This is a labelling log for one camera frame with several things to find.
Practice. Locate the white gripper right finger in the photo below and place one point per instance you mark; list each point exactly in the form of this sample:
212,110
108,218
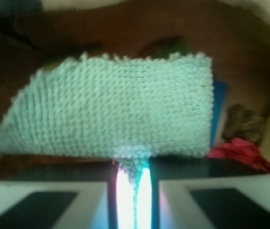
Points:
208,194

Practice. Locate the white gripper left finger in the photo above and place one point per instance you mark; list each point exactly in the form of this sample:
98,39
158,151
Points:
77,196

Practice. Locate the light blue cloth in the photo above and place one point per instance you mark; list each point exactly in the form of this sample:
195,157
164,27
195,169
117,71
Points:
118,108

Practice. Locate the crumpled red paper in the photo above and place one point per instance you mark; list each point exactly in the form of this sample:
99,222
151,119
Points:
242,151

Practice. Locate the dark brown rock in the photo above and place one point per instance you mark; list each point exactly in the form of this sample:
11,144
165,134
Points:
245,124

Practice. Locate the blue rectangular block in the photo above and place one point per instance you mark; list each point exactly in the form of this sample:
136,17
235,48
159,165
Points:
220,89

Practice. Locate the green plush toy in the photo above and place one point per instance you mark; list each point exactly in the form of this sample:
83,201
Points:
163,48

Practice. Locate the brown paper bag bin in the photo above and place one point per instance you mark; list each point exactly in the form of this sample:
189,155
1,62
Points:
236,40

